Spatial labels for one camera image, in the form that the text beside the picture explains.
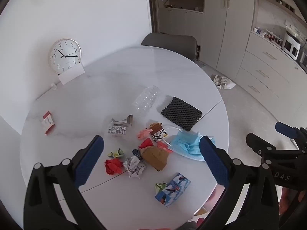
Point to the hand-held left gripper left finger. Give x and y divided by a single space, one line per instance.
90 157

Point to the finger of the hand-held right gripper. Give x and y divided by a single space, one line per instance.
285 129
259 143

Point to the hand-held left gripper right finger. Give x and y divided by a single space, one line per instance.
213 159

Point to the yellow green paper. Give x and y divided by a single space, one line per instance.
116 153

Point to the red plastic wrapper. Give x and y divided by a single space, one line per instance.
165 146

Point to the brown cardboard piece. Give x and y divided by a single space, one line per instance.
155 159

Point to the person's right hand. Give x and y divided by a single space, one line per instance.
285 201

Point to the red crumpled paper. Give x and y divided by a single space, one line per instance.
112 166

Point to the blue face mask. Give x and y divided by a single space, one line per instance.
189 146

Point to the crumpled clear printed wrapper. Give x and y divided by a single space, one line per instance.
117 128

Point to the white printed crumpled paper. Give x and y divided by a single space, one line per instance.
134 166

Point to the dark blue crumpled paper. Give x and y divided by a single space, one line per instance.
136 152

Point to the blue illustrated tissue box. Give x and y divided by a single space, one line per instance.
173 189

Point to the small red white box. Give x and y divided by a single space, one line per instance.
48 122

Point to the black foam mesh sleeve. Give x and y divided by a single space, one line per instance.
181 113

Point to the red paper scrap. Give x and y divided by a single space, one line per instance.
146 143

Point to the pink crumpled paper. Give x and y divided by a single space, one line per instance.
144 133

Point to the beige drawer cabinet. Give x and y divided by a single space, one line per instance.
266 71

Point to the black white patterned packet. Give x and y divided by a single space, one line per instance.
157 132

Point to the white cloth bag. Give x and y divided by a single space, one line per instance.
223 82

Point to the clear plastic tray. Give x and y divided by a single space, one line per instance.
146 98

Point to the white paper card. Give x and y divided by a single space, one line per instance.
72 74

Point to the white countertop appliance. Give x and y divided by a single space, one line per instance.
291 43

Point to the white dish rack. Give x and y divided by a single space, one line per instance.
273 37

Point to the grey chair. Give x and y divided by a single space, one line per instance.
169 44

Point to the tall beige cabinet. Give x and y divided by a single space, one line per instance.
215 24

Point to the white round wall clock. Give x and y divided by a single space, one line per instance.
64 55

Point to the low open wall cubby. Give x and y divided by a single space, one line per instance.
198 52

